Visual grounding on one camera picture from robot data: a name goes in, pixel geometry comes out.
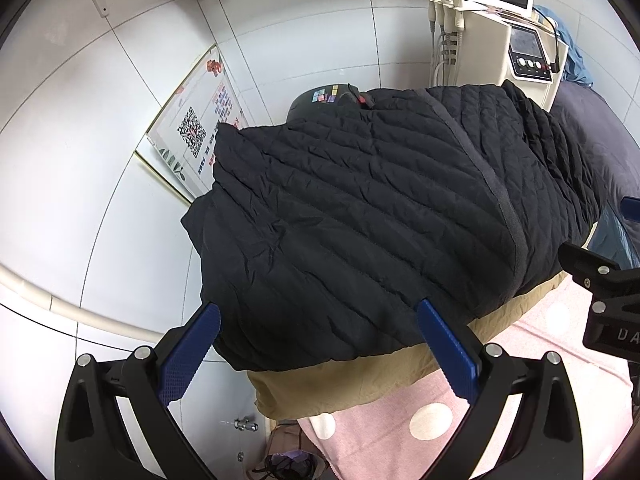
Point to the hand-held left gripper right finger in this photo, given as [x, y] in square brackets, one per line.
[447, 350]

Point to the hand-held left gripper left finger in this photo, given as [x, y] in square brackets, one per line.
[192, 355]

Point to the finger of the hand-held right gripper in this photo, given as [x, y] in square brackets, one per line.
[585, 262]
[632, 210]

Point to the black quilted jacket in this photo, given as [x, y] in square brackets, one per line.
[350, 220]

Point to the dark grey bed sheet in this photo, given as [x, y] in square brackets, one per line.
[610, 140]

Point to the pink polka dot blanket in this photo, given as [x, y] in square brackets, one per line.
[530, 330]

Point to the metal valve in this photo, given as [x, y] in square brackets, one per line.
[247, 426]

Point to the white pipe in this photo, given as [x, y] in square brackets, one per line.
[100, 317]

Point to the beige cloth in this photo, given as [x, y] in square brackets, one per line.
[350, 385]

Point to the blue cloth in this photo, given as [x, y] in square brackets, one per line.
[575, 60]

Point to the white treatment machine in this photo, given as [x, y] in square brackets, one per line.
[525, 85]

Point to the clear acrylic sign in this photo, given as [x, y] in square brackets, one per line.
[195, 125]

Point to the black seat with coloured stickers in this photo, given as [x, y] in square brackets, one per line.
[305, 105]

